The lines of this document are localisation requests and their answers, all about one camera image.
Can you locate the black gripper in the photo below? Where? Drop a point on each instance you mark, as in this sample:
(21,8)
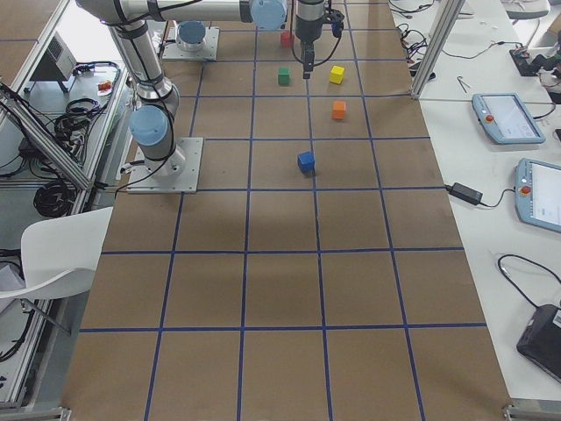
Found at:
(308,27)

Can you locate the red wooden block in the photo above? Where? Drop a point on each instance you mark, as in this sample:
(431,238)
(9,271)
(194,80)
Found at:
(286,39)

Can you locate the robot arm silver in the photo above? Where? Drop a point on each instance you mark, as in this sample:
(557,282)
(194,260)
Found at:
(190,35)
(152,124)

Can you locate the green wooden block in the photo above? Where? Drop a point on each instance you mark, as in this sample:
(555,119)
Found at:
(283,76)

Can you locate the yellow wooden block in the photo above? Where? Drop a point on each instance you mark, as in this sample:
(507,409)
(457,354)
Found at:
(337,74)

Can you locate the orange wooden block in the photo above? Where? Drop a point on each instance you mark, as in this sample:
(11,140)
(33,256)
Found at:
(338,110)

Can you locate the blue wooden block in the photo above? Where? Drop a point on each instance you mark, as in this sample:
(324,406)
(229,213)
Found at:
(306,162)

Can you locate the metal hex key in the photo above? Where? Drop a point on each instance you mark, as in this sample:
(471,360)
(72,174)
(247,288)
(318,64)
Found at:
(464,86)

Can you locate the black power adapter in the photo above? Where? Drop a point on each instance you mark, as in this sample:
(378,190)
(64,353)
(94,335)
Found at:
(464,193)

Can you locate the upper blue teach pendant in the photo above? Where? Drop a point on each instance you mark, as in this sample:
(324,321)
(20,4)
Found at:
(505,119)

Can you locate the blue teach pendant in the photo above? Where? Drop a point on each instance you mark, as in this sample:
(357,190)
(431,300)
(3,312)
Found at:
(537,194)
(505,119)

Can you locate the grey electronics box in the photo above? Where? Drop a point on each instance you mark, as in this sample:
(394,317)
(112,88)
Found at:
(56,65)

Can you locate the lower blue teach pendant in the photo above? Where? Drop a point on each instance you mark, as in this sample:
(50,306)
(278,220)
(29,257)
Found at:
(537,194)

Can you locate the white plastic chair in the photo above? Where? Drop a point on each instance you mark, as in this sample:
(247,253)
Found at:
(60,255)

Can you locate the black tablet device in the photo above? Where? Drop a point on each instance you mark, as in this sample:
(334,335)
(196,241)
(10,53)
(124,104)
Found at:
(540,341)

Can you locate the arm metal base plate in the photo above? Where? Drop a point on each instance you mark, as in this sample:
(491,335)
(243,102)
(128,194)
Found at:
(179,174)
(205,51)

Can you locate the aluminium frame post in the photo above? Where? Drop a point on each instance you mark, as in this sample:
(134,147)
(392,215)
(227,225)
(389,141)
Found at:
(447,14)

